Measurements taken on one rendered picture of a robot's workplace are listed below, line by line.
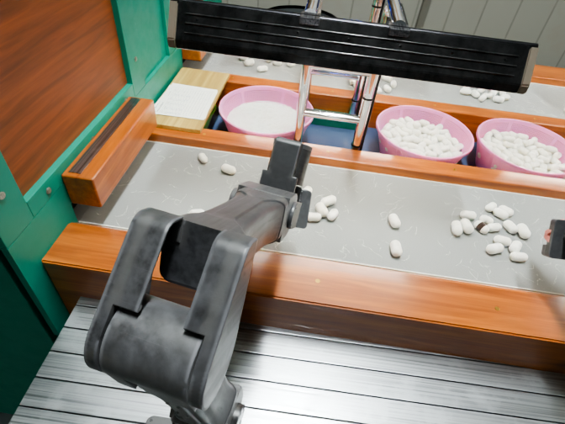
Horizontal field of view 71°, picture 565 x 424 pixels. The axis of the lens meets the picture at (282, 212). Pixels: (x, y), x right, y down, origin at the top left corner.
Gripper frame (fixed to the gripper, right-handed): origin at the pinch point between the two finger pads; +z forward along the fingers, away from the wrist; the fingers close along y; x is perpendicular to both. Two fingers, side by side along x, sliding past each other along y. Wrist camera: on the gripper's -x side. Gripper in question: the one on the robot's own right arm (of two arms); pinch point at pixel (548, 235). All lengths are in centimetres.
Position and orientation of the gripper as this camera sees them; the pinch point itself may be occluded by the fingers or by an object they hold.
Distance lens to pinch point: 90.5
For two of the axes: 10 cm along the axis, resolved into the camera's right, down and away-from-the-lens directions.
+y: -9.9, -1.5, 0.3
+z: 0.4, -0.9, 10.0
